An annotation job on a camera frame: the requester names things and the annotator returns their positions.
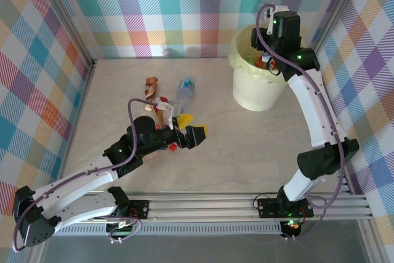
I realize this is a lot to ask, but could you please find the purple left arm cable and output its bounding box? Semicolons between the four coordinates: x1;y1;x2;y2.
12;98;159;251

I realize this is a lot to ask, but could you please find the aluminium side rail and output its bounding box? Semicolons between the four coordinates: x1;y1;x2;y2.
52;59;99;199
308;61;353;195

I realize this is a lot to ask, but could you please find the aluminium frame post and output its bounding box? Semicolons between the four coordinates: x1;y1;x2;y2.
30;0;99;70
307;0;372;63

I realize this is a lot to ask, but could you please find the brown label plastic bottle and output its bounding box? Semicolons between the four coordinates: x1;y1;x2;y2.
143;76;159;112

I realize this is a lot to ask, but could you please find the slotted grey cable duct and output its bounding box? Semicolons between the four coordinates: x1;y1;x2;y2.
48;224;283;237

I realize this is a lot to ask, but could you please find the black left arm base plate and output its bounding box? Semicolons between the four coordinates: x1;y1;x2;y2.
94;200;151;221

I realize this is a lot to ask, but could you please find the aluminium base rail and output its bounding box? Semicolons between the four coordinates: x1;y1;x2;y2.
33;192;375;224

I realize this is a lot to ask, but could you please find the cream ribbed plastic bin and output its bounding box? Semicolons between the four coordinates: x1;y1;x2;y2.
229;24;308;112

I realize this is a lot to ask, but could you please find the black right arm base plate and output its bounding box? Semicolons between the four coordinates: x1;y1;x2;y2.
257;196;315;218

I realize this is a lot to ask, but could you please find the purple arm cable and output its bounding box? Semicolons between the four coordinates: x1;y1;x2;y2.
12;98;159;251
257;3;345;241

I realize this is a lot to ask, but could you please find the clear bottle blue cap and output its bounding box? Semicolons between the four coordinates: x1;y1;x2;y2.
174;75;197;113

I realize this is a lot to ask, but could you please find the red white label water bottle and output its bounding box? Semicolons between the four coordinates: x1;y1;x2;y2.
261;53;277;71

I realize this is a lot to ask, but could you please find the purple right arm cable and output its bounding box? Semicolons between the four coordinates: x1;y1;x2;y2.
257;3;345;241

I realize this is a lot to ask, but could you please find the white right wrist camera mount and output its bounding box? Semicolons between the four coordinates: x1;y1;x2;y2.
266;5;289;35

